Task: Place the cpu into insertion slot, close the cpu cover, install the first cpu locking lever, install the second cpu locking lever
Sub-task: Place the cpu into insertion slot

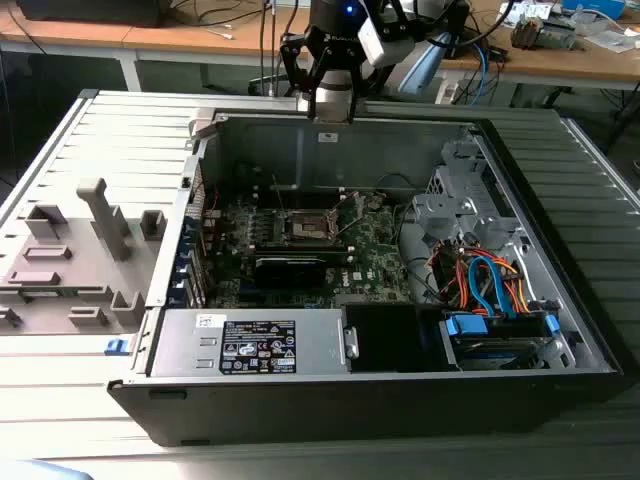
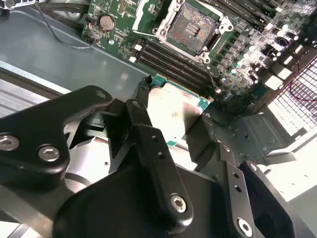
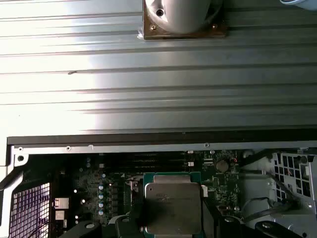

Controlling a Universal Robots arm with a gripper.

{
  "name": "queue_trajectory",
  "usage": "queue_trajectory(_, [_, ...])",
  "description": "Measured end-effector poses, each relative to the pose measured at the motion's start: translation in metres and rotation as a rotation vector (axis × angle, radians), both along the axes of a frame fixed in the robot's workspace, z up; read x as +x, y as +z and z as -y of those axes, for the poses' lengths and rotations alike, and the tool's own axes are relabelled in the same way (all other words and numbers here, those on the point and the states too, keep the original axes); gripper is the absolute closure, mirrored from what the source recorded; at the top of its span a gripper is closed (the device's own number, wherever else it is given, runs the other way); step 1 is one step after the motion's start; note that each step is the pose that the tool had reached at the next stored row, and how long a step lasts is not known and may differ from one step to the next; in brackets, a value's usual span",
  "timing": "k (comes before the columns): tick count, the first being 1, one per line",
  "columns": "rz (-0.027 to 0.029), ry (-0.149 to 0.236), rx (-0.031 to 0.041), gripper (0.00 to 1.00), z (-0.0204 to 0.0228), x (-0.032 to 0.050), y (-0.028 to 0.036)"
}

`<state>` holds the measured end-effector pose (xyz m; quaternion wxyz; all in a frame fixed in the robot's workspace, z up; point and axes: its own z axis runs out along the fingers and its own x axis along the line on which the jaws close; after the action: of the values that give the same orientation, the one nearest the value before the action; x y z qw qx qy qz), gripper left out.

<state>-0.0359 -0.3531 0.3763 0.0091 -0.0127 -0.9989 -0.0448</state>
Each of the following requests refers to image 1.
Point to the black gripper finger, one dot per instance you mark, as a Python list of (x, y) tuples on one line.
[(312, 102), (354, 100)]

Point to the CPU with silver top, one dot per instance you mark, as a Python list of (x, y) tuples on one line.
[(334, 116)]

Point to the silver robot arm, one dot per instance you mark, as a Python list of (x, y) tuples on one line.
[(422, 67)]

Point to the CPU socket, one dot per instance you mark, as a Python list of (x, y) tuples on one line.
[(306, 229)]

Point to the black stand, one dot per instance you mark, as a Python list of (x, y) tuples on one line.
[(457, 30)]

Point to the metal drive cage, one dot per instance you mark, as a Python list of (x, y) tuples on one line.
[(450, 210)]

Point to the wooden desk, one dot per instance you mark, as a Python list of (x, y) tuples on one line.
[(175, 40)]

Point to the green motherboard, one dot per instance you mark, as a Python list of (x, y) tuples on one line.
[(372, 250)]

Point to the Nvidia graphics card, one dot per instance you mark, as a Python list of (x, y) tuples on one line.
[(287, 272)]

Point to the metal heat sink device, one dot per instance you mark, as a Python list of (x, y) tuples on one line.
[(525, 32)]

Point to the black box on desk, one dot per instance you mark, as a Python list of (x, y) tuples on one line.
[(90, 12)]

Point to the black plastic shroud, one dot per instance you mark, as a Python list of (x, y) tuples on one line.
[(385, 340)]

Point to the hard disk in blue carrier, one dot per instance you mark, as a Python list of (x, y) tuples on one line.
[(465, 330)]

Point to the blue cardboard box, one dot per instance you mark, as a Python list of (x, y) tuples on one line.
[(595, 6)]

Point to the grey parts rack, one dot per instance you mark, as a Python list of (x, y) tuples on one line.
[(85, 250)]

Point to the silver power supply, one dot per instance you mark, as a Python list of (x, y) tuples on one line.
[(175, 345)]

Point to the black PC case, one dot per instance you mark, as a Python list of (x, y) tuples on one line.
[(300, 410)]

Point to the blue table clip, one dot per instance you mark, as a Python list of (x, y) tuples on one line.
[(116, 347)]

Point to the green RAM stick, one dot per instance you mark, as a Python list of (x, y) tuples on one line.
[(42, 293)]

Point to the pale blue rounded object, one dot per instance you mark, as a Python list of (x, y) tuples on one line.
[(35, 472)]

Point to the pale grey wrist camera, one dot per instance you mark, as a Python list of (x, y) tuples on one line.
[(372, 42)]

